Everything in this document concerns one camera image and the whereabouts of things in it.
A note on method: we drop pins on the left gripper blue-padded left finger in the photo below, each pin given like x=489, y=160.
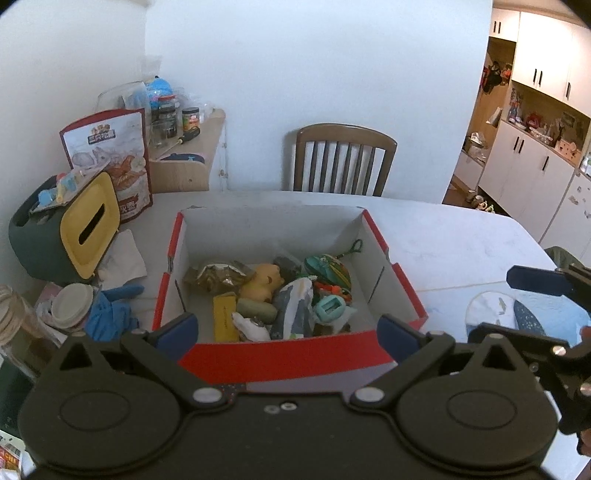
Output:
x=159, y=351

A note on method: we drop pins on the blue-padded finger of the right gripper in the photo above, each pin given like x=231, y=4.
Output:
x=540, y=281

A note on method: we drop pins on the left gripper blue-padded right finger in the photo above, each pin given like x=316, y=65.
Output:
x=417, y=355

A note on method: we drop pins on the teal egg-shaped sharpener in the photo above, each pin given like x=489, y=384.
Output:
x=331, y=309

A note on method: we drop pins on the white sock toy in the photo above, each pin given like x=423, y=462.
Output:
x=249, y=329

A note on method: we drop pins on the grey green kiwi toy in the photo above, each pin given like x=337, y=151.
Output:
x=262, y=311

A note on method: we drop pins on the dark bead plastic bag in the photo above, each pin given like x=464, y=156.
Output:
x=291, y=267

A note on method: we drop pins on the yellow small box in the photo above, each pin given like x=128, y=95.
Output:
x=223, y=306

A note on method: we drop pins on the silver foil snack bag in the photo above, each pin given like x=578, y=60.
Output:
x=219, y=277

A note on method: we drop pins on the blue rubber glove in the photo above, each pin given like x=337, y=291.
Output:
x=110, y=315

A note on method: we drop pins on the red orange plush toy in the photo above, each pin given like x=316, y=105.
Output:
x=324, y=290

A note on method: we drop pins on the green embroidered pouch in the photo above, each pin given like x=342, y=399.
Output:
x=330, y=270

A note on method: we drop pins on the blue white printed packet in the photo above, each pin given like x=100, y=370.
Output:
x=295, y=317

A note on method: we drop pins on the yellow spotted plush toy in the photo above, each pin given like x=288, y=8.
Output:
x=265, y=281

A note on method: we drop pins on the white round lid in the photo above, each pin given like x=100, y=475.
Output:
x=71, y=305

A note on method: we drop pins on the red cardboard box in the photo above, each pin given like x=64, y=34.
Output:
x=341, y=356

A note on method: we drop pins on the white kitchen cabinets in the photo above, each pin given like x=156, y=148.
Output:
x=527, y=149

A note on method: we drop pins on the yellow green tissue box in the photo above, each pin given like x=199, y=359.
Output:
x=65, y=244

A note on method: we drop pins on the white wooden sideboard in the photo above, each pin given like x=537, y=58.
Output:
x=200, y=164

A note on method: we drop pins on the black yellow screwdriver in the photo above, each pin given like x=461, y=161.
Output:
x=184, y=138

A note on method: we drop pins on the red white snack bag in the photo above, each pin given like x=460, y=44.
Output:
x=113, y=141

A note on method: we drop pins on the brown wooden chair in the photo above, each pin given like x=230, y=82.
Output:
x=342, y=159

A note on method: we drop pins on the blue globe toy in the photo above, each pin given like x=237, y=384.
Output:
x=155, y=89

